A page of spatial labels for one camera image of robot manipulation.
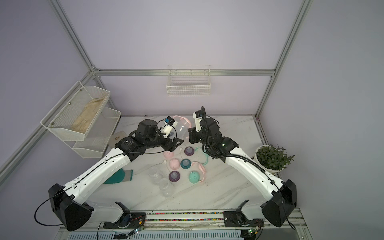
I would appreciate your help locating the beige glove on table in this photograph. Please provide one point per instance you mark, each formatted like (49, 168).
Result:
(115, 138)

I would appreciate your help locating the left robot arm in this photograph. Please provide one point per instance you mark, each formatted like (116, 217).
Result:
(70, 202)

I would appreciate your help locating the pink bottle cap centre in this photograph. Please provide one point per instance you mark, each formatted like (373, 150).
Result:
(174, 164)

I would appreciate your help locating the aluminium front rail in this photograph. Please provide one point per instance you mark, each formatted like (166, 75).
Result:
(182, 220)

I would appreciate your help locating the white mesh shelf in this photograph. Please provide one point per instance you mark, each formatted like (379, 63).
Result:
(61, 118)
(98, 137)

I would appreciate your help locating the white wire wall basket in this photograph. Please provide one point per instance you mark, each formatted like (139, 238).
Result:
(189, 80)

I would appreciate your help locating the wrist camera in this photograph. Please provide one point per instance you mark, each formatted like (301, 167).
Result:
(198, 118)
(169, 124)

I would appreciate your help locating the green rubber glove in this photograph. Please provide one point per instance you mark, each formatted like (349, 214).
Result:
(119, 177)

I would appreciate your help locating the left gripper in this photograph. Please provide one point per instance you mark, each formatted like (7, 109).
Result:
(172, 147)

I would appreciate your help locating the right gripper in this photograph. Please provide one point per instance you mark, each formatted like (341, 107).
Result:
(194, 135)

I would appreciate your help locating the purple nipple collar back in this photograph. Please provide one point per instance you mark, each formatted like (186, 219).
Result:
(189, 151)

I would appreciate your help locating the beige cloth glove in shelf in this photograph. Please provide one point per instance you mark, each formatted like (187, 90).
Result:
(84, 120)

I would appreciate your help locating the white mesh lower shelf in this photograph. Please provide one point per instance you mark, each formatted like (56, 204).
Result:
(98, 137)

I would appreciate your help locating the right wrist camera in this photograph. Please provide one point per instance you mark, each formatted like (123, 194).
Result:
(198, 118)

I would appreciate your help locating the teal nipple collar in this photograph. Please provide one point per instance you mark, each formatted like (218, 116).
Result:
(185, 164)

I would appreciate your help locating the purple nipple collar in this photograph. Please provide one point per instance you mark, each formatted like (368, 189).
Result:
(189, 151)
(174, 176)

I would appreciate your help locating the potted green plant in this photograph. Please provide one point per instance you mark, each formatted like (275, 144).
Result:
(273, 158)

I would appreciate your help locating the clear baby bottle front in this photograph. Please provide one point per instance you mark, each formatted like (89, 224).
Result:
(166, 187)

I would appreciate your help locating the white straw left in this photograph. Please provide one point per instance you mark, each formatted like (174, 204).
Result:
(165, 162)

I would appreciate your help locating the purple nipple collar front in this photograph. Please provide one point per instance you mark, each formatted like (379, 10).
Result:
(174, 176)

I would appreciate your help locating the teal bottle cap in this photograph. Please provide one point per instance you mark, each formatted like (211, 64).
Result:
(194, 177)

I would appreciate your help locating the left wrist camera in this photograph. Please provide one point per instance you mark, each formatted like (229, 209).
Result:
(169, 124)

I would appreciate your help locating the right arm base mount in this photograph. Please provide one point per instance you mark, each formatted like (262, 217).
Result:
(238, 219)

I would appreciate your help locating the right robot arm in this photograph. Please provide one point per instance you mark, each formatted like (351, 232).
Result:
(280, 197)

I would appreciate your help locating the white mesh upper shelf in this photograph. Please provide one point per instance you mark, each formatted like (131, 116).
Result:
(61, 118)

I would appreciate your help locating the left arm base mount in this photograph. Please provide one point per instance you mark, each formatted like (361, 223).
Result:
(132, 221)

